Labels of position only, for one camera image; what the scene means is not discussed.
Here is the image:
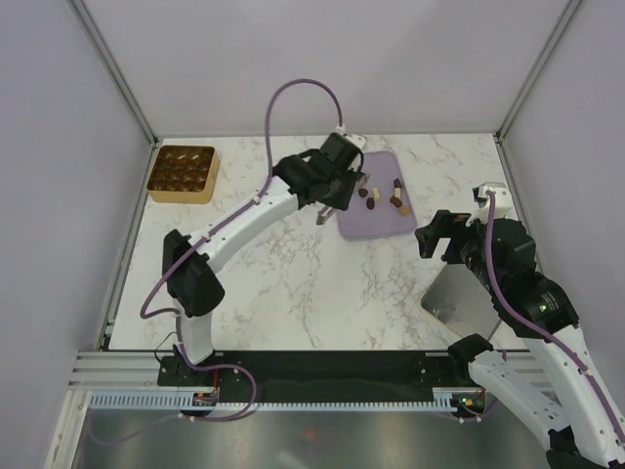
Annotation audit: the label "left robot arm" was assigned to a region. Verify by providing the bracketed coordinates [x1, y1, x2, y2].
[163, 132, 366, 385]

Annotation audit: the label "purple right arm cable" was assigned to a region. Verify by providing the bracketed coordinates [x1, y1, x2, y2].
[485, 188, 621, 441]

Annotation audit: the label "gold chocolate box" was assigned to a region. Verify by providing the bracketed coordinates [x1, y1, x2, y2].
[146, 145, 221, 204]

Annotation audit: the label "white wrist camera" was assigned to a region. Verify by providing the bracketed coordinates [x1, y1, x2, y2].
[343, 133, 367, 150]
[471, 182, 514, 224]

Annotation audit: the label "steel tray lid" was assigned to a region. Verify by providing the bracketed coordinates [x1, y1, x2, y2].
[421, 265, 499, 339]

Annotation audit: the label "lilac plastic tray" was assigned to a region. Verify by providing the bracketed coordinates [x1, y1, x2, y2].
[336, 150, 417, 241]

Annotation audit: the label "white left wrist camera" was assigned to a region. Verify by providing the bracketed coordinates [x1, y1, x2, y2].
[343, 133, 367, 150]

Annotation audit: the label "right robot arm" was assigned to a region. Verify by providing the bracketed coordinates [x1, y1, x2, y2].
[415, 210, 624, 468]

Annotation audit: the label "aluminium frame rail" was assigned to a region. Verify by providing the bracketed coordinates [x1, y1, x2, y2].
[67, 349, 167, 390]

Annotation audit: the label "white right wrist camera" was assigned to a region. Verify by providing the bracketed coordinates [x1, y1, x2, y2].
[471, 182, 514, 224]

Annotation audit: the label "white slotted cable duct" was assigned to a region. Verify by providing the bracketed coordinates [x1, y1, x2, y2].
[89, 390, 457, 412]

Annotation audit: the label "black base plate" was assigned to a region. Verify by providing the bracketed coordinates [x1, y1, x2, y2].
[155, 349, 489, 405]

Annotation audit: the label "steel slotted tongs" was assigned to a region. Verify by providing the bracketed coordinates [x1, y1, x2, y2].
[315, 172, 369, 226]

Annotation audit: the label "left aluminium corner post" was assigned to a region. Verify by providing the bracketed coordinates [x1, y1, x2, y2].
[67, 0, 161, 147]

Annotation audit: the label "right aluminium corner post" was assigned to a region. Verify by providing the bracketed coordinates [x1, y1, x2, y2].
[493, 0, 585, 143]

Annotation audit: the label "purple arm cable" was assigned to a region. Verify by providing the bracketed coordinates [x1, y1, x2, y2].
[140, 78, 346, 421]
[485, 188, 621, 441]

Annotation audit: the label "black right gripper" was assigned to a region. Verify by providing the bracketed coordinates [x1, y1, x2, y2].
[414, 207, 504, 293]

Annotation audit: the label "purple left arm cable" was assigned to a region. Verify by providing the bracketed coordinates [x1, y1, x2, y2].
[140, 78, 346, 421]

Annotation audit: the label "aluminium corner post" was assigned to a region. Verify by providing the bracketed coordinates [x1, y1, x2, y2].
[67, 0, 161, 147]
[493, 0, 585, 143]

